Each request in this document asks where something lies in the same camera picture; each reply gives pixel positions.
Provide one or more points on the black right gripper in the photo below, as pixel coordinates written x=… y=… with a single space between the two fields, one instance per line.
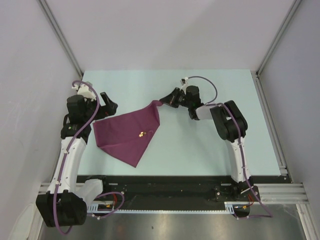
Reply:
x=171 y=99

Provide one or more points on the purple cloth napkin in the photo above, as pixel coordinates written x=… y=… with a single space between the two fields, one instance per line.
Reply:
x=119 y=136

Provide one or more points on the aluminium frame post left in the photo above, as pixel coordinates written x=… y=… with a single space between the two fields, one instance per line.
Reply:
x=55 y=26

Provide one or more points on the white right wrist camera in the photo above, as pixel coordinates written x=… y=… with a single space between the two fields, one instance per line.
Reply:
x=184 y=84

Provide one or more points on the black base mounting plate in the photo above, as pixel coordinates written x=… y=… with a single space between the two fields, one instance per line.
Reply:
x=143 y=205

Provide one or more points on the aluminium side rail right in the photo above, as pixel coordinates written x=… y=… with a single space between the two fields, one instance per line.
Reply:
x=281 y=160

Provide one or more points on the aluminium frame post right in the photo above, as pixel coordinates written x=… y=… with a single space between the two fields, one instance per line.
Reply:
x=279 y=35

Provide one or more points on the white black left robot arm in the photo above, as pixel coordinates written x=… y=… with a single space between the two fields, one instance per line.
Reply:
x=62 y=204

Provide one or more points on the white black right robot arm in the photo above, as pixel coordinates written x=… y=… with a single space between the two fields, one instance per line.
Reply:
x=230 y=124

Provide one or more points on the aluminium frame post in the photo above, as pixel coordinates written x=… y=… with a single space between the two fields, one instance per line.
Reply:
x=279 y=35
x=55 y=26

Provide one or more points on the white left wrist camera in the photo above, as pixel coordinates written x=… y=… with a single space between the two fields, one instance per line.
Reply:
x=84 y=90

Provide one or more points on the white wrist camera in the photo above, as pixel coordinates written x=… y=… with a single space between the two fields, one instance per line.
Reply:
x=84 y=90
x=184 y=84

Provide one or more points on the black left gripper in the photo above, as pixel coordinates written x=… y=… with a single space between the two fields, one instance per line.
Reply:
x=111 y=107

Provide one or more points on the gold spoon teal handle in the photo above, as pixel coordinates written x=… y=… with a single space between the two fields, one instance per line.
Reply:
x=142 y=134

